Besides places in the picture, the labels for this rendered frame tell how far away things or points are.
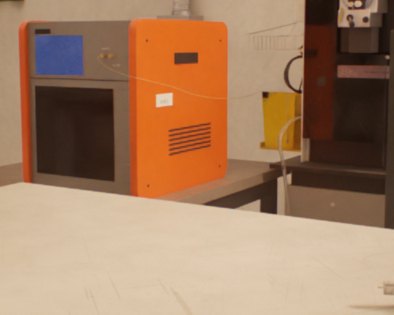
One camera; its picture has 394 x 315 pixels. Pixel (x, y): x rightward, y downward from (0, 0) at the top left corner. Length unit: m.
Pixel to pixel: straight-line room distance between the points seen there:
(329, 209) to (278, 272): 1.54
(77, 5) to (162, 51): 2.31
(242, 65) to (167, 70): 1.74
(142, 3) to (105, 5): 0.23
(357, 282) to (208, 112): 1.47
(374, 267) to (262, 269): 0.09
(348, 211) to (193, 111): 0.51
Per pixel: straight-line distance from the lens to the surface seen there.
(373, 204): 2.12
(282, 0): 3.52
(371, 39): 2.09
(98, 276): 0.63
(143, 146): 1.82
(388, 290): 0.57
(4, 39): 4.52
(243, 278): 0.62
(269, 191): 2.36
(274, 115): 2.30
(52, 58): 1.95
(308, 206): 2.19
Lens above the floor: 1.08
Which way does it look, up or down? 8 degrees down
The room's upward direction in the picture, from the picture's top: straight up
